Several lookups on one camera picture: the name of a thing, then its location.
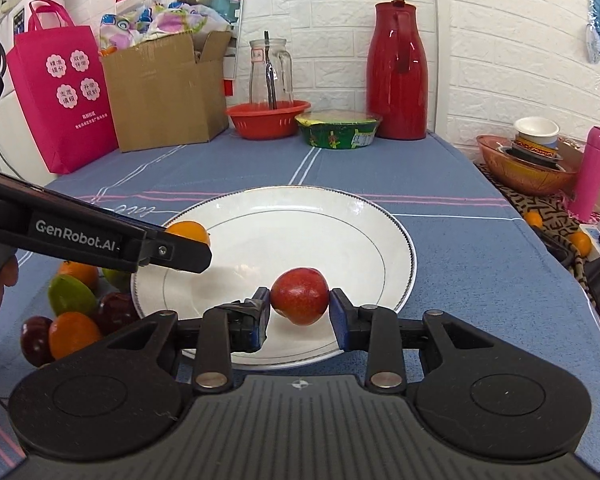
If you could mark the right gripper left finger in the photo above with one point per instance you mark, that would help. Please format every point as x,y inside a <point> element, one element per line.
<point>239,326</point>

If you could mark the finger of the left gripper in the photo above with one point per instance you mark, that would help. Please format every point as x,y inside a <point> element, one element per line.
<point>174,252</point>

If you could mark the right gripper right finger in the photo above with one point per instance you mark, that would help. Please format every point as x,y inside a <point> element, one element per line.
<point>379,333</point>

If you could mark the small orange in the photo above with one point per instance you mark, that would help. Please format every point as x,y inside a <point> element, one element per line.
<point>191,230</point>

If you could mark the red apple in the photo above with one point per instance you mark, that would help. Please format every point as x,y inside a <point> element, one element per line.
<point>301,295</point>

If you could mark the dark red plum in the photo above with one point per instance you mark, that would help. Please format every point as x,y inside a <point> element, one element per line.
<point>35,341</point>
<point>114,312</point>

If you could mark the orange tangerine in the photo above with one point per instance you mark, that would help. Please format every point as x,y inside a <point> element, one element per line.
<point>71,332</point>
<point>86,274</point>

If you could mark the white round plate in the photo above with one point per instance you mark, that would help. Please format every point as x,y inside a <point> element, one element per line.
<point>257,235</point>

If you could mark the blue striped tablecloth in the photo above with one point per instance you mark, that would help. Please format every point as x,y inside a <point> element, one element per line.
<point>477,258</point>

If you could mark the pink tote bag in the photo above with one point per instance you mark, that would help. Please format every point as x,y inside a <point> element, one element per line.
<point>61,88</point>

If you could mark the cardboard box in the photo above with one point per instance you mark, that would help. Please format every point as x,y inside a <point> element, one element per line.
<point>163,92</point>

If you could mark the red plastic basket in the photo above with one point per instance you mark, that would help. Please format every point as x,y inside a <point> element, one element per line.
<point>255,123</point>

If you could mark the green instant noodle bowl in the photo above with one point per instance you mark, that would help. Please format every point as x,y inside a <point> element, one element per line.
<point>338,129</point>

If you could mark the glass pitcher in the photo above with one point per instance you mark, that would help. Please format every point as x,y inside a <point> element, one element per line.
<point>270,85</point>

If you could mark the orange-brown bowl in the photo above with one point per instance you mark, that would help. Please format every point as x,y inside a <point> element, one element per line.
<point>519,174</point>

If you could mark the floral cloth in box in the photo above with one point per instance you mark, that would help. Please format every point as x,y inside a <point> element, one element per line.
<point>121,31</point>

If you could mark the pink water bottle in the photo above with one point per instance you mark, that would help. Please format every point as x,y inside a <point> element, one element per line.
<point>585,192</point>

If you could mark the red thermos jug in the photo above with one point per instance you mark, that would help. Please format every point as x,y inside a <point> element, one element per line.
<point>397,73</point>

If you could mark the white paper cup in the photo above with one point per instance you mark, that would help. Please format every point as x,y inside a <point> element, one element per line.
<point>538,130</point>

